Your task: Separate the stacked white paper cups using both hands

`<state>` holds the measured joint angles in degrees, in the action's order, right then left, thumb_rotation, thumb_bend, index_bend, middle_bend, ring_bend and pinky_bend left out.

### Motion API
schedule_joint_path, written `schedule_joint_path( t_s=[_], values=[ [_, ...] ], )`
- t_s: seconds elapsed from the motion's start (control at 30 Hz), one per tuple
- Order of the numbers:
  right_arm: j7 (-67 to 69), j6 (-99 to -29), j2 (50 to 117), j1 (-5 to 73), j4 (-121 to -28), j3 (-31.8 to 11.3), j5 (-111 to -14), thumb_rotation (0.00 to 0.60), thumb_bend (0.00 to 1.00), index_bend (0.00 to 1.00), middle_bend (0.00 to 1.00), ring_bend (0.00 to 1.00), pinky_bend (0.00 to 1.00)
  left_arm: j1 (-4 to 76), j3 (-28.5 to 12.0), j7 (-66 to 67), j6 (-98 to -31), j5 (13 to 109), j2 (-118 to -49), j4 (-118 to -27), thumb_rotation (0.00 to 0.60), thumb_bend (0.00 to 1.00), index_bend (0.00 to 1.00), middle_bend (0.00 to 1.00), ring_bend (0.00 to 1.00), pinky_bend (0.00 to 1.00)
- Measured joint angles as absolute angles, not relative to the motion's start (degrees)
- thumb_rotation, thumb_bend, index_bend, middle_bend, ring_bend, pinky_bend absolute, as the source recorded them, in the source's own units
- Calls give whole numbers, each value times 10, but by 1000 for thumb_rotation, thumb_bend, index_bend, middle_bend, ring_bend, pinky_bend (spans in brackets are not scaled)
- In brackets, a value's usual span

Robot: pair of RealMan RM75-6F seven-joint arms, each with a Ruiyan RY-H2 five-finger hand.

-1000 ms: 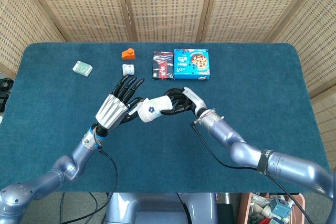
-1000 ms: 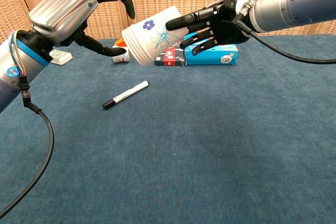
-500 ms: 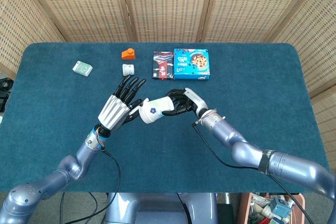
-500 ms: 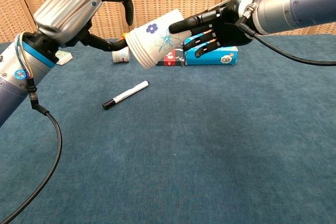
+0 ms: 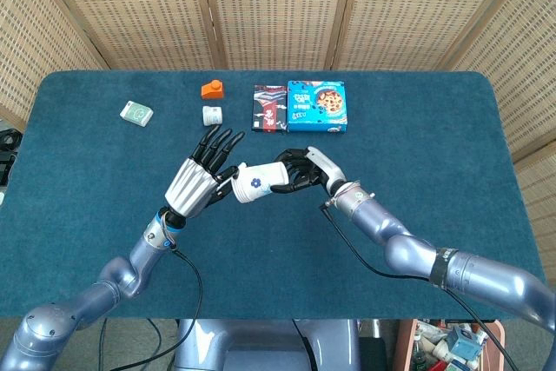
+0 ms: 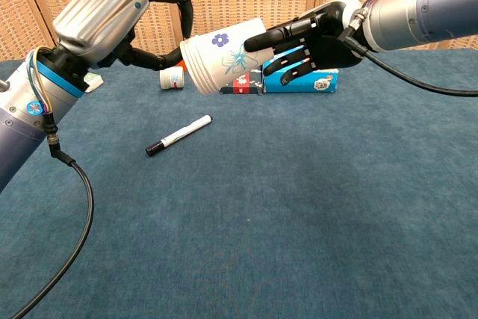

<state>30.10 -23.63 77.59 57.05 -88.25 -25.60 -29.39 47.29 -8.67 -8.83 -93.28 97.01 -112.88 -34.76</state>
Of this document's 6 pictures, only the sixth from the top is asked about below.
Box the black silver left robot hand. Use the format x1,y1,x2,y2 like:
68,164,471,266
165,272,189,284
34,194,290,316
52,0,195,72

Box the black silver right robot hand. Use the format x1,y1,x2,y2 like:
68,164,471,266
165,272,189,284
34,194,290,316
244,0,365,87

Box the white flower-print paper cups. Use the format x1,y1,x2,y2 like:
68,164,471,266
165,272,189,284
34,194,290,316
179,37,221,96
186,16,267,92

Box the blue cereal box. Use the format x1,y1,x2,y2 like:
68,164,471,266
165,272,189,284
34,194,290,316
261,48,340,94

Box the pale green card box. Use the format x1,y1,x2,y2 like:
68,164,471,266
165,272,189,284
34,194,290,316
84,72,105,93

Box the black red printed box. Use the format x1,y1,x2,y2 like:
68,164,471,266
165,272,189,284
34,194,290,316
219,69,264,96

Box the small white jar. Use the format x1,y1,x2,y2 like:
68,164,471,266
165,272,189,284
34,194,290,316
159,66,186,90

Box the white marker black cap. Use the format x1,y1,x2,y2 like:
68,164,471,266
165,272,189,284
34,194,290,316
145,114,214,158

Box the blue felt table cover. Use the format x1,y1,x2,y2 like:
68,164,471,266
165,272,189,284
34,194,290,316
0,48,478,319

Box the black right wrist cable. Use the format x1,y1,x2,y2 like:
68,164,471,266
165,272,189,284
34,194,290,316
341,16,478,96

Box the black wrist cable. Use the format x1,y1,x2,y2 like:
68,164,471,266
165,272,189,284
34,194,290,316
9,115,95,319
341,16,478,96

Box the coloured wrist wire bundle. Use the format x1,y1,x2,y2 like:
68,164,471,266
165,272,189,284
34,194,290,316
25,46,53,114

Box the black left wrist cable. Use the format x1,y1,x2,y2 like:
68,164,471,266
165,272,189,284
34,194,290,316
9,115,95,319

